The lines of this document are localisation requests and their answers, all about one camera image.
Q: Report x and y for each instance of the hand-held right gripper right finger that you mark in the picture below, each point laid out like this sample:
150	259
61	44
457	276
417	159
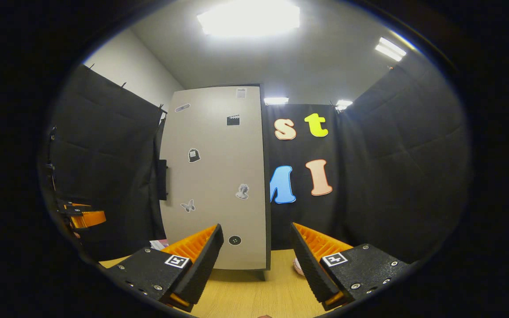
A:
309	269

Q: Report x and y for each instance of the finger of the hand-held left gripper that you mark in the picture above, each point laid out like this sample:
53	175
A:
89	218

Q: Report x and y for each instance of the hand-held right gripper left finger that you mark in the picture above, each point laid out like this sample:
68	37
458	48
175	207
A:
203	269

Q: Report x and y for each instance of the white cabinet door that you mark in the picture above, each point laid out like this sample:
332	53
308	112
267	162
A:
214	176

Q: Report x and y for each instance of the pink plush slipper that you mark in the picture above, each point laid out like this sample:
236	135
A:
298	266

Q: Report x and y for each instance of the pink book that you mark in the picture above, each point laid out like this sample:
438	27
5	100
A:
159	244

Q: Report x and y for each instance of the black backdrop cloth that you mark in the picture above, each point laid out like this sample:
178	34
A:
391	176

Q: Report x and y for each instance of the small ceiling light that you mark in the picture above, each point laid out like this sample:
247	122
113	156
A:
276	100
344	104

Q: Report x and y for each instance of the long ceiling light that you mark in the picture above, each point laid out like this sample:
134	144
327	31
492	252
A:
390	48

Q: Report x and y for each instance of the large ceiling light panel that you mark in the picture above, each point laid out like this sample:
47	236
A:
250	17

